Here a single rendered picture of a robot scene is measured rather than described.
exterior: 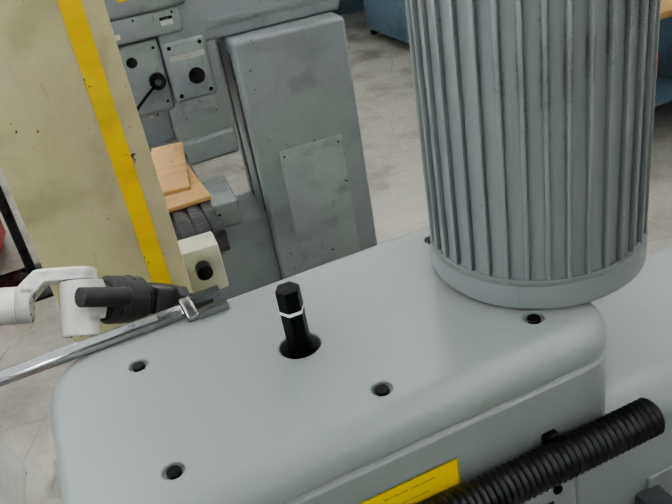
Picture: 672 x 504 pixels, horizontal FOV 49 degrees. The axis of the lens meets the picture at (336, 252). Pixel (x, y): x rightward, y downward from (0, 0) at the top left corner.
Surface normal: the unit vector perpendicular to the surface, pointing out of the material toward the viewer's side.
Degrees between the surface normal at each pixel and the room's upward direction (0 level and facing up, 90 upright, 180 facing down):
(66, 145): 90
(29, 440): 0
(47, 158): 90
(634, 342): 0
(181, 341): 0
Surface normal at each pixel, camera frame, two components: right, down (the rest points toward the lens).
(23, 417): -0.15, -0.85
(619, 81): 0.53, 0.36
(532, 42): -0.22, 0.52
